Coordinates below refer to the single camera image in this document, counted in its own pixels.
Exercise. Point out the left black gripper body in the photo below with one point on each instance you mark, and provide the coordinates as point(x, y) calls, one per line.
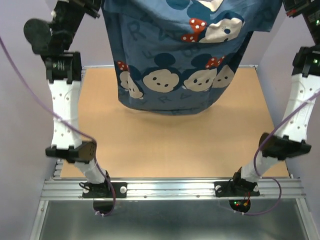
point(85, 5)

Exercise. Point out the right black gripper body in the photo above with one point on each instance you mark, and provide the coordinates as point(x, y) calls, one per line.
point(302, 6)

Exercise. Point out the blue lettered pillowcase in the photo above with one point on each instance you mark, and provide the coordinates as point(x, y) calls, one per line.
point(177, 57)

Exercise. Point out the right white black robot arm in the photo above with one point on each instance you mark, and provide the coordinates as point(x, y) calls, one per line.
point(288, 139)

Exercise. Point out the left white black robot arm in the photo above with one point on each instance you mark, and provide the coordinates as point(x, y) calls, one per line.
point(51, 40)

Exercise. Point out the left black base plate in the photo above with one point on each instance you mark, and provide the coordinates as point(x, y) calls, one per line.
point(101, 191)

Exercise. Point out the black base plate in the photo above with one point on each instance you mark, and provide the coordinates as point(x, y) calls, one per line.
point(232, 189)
point(101, 191)

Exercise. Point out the aluminium mounting rail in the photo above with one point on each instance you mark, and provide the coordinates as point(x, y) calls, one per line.
point(156, 189)

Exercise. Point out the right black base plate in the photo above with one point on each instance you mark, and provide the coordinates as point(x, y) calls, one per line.
point(232, 189)

